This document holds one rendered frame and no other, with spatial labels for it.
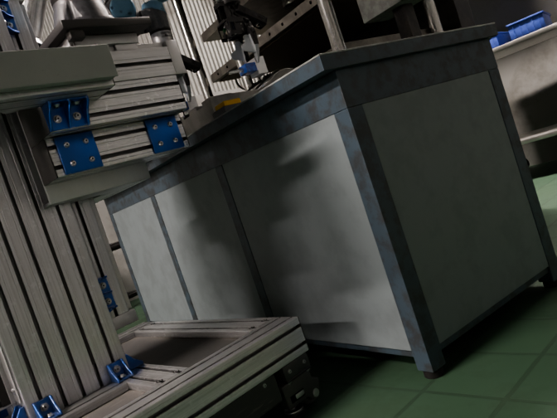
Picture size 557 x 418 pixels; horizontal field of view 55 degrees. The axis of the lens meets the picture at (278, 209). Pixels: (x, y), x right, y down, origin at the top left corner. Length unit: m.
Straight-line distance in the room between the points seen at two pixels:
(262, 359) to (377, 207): 0.44
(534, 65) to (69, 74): 4.07
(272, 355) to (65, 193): 0.62
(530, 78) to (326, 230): 3.57
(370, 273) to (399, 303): 0.10
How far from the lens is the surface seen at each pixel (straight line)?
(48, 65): 1.14
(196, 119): 1.87
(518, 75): 4.84
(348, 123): 1.25
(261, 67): 1.75
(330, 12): 2.38
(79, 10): 1.38
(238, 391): 1.25
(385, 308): 1.37
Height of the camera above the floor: 0.57
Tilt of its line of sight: 3 degrees down
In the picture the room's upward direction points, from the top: 19 degrees counter-clockwise
